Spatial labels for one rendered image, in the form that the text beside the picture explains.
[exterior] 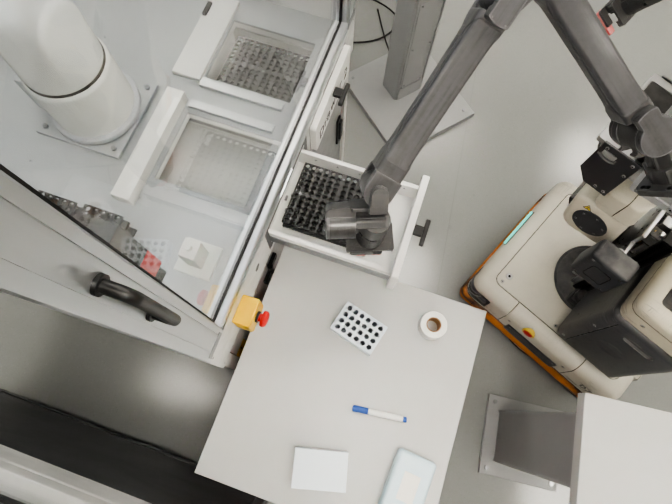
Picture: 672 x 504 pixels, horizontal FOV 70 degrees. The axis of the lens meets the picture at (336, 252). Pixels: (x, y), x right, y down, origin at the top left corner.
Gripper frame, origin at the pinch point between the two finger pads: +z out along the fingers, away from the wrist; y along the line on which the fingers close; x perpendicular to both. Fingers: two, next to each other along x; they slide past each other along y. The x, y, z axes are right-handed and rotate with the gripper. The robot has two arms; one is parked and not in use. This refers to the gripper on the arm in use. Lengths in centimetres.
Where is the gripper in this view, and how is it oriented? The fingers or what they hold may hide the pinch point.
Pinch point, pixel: (364, 248)
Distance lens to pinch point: 112.7
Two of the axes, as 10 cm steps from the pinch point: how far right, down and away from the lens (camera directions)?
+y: -10.0, 0.3, -0.7
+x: 0.5, 9.6, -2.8
